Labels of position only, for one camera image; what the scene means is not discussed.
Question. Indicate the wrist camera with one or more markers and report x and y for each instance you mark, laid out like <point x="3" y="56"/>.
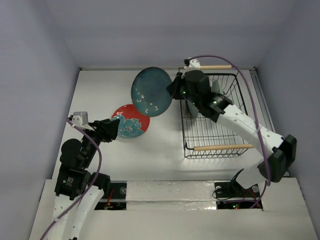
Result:
<point x="80" y="119"/>
<point x="191" y="64"/>

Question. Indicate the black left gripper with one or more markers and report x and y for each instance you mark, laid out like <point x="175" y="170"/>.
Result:
<point x="106" y="128"/>

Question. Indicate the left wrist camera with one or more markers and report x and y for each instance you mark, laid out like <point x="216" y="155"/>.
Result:
<point x="80" y="119"/>

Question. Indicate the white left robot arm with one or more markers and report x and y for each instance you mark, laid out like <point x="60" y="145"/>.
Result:
<point x="80" y="184"/>

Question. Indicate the grey patterned plate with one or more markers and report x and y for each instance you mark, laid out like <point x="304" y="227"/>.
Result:
<point x="190" y="110"/>

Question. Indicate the black wire dish rack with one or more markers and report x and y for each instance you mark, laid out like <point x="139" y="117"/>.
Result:
<point x="202" y="132"/>

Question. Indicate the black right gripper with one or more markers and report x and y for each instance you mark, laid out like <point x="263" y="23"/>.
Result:
<point x="178" y="86"/>

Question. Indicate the light green plate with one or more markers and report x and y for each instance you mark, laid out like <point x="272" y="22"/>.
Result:
<point x="215" y="87"/>

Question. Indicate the dark teal brown-rimmed plate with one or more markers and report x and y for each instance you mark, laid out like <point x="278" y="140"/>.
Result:
<point x="149" y="91"/>

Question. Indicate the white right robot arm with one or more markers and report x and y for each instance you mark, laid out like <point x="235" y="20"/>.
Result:
<point x="278" y="152"/>

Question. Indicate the aluminium rail on table edge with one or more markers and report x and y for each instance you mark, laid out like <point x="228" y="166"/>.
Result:
<point x="261" y="99"/>

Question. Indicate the red floral plate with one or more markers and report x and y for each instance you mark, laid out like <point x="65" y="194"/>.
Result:
<point x="132" y="123"/>

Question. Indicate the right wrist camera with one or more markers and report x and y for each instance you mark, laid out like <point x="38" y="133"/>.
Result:
<point x="191" y="64"/>

